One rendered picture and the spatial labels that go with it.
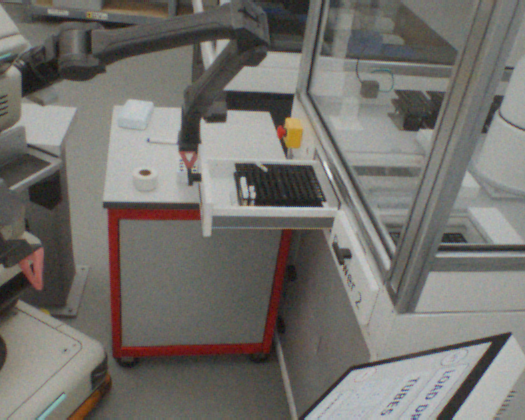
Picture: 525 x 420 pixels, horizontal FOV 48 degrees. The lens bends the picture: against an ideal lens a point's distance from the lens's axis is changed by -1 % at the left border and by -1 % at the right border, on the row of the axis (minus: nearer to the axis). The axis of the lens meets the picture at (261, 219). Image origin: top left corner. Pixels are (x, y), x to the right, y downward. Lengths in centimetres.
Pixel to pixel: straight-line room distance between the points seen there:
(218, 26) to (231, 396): 137
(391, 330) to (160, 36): 76
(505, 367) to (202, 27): 84
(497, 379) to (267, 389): 150
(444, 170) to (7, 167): 88
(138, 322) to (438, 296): 114
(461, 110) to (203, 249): 108
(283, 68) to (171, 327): 105
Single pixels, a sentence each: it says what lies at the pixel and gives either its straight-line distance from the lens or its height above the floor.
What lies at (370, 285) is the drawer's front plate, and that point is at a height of 93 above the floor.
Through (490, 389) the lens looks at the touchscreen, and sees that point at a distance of 79.
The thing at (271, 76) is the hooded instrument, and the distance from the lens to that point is 234.
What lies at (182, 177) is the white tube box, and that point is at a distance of 180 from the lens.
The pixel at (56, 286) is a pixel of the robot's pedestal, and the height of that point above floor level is 11.
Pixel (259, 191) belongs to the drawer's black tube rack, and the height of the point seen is 90.
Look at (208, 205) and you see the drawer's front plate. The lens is 144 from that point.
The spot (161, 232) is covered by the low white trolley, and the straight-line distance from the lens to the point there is 181.
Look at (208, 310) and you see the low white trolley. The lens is 203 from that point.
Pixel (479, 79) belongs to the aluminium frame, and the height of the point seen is 143.
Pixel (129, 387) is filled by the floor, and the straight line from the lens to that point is 221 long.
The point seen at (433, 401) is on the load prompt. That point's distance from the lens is 77.
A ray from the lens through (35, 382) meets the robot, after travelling 189.
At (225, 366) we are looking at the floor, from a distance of 228.
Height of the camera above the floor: 173
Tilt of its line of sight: 35 degrees down
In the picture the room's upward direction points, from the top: 8 degrees clockwise
